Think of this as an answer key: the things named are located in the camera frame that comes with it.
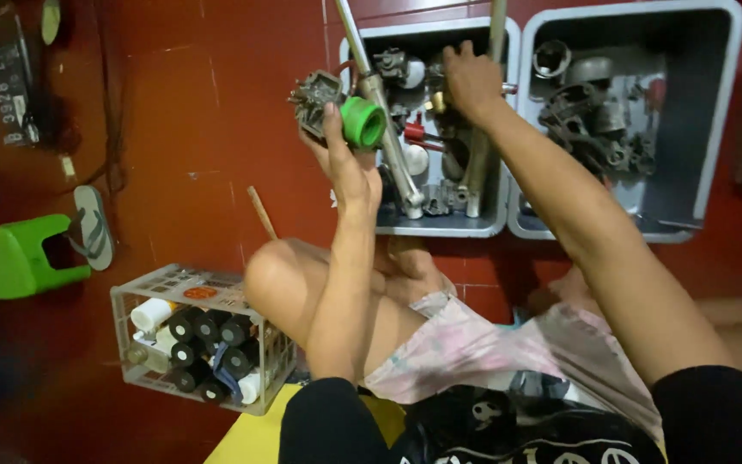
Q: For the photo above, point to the dull grey metal tube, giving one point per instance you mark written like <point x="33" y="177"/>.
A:
<point x="477" y="167"/>

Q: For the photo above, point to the heap of dark engine parts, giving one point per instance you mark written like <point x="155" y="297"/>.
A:
<point x="590" y="122"/>

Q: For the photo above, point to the grey plastic bin engine parts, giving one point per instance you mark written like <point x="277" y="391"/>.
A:
<point x="693" y="116"/>

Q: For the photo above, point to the green plastic stool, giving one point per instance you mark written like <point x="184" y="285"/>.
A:
<point x="13" y="258"/>

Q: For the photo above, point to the small brass fitting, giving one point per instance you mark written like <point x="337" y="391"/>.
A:
<point x="438" y="102"/>

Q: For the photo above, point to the white spray can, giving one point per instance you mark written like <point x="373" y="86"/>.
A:
<point x="151" y="314"/>

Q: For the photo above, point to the grey plastic bin small parts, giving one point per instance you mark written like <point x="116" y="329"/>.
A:
<point x="448" y="222"/>

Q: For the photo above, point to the white plastic crate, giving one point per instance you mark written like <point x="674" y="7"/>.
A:
<point x="178" y="283"/>

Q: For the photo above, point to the person's right fingers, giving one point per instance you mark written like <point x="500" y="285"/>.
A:
<point x="464" y="55"/>

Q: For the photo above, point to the grey flip-flop sandal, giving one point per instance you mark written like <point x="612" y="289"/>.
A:
<point x="95" y="225"/>

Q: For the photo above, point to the person's right hand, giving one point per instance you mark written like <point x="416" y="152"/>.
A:
<point x="474" y="87"/>

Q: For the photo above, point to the long silver metal shaft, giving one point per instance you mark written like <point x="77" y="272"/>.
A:
<point x="384" y="116"/>

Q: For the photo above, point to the black number plate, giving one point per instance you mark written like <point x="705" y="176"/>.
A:
<point x="10" y="84"/>

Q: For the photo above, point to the small grey carburetor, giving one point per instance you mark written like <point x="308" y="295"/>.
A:
<point x="390" y="64"/>

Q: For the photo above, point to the wooden stick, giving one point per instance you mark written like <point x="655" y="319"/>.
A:
<point x="261" y="212"/>

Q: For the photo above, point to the yellow plastic seat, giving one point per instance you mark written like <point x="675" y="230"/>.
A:
<point x="248" y="435"/>

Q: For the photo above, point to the pink patterned shorts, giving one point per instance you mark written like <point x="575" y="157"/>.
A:
<point x="474" y="348"/>

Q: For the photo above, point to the group of black-capped spray cans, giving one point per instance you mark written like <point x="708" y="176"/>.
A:
<point x="216" y="351"/>

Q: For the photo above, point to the person's left hand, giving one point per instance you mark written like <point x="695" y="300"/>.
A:
<point x="351" y="180"/>

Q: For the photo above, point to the black printed shirt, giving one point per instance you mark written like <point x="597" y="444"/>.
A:
<point x="525" y="432"/>

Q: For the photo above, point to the white round plastic part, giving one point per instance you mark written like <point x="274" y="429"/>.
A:
<point x="415" y="72"/>
<point x="417" y="159"/>

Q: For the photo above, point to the grey metal carburetor body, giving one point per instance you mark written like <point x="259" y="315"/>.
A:
<point x="316" y="96"/>

